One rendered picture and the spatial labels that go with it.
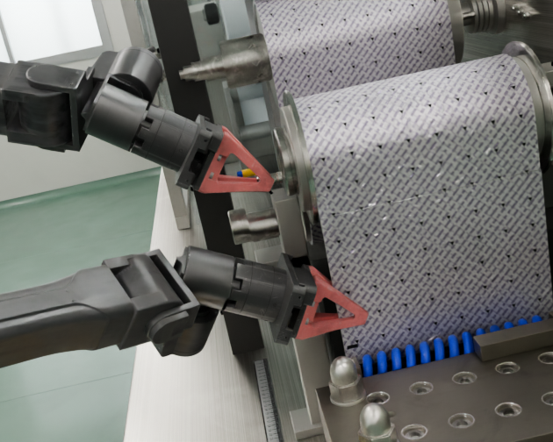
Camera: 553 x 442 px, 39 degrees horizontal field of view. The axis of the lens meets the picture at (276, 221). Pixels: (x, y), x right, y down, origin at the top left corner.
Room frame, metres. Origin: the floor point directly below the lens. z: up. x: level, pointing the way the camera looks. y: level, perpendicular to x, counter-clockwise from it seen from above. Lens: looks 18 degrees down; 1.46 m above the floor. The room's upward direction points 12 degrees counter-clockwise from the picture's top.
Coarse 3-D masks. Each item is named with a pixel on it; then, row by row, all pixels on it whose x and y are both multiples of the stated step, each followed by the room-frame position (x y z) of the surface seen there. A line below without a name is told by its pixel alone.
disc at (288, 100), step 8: (288, 96) 0.81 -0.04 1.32; (288, 104) 0.81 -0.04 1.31; (296, 112) 0.78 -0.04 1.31; (296, 120) 0.77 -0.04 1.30; (296, 128) 0.78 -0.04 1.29; (304, 136) 0.76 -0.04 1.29; (304, 144) 0.76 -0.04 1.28; (304, 152) 0.75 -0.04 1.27; (304, 160) 0.76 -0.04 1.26; (312, 176) 0.75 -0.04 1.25; (312, 184) 0.75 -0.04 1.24; (312, 192) 0.75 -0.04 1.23; (312, 200) 0.76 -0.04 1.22; (312, 208) 0.76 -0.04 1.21; (312, 216) 0.78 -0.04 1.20; (312, 224) 0.80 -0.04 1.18
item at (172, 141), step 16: (160, 112) 0.81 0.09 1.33; (144, 128) 0.80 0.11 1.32; (160, 128) 0.80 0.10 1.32; (176, 128) 0.81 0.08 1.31; (192, 128) 0.81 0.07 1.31; (144, 144) 0.80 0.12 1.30; (160, 144) 0.80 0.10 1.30; (176, 144) 0.80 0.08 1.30; (192, 144) 0.79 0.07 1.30; (160, 160) 0.81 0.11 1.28; (176, 160) 0.80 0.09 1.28; (176, 176) 0.80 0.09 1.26; (192, 176) 0.78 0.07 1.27
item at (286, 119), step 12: (516, 60) 0.82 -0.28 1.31; (528, 72) 0.80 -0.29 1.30; (528, 84) 0.79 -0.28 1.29; (540, 96) 0.78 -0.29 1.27; (288, 108) 0.82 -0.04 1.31; (540, 108) 0.78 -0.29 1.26; (288, 120) 0.79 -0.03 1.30; (540, 120) 0.78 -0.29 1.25; (288, 132) 0.79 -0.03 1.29; (540, 132) 0.78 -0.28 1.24; (540, 144) 0.78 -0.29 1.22; (300, 156) 0.77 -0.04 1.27; (300, 168) 0.77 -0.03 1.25; (300, 180) 0.77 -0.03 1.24; (300, 192) 0.78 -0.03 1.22; (300, 204) 0.82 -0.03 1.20
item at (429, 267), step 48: (480, 192) 0.77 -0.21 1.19; (528, 192) 0.77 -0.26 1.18; (336, 240) 0.76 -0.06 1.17; (384, 240) 0.76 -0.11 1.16; (432, 240) 0.76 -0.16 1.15; (480, 240) 0.77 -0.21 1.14; (528, 240) 0.77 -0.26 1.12; (336, 288) 0.76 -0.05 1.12; (384, 288) 0.76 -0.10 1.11; (432, 288) 0.76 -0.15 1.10; (480, 288) 0.77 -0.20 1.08; (528, 288) 0.77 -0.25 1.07; (384, 336) 0.76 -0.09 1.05; (432, 336) 0.77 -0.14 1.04
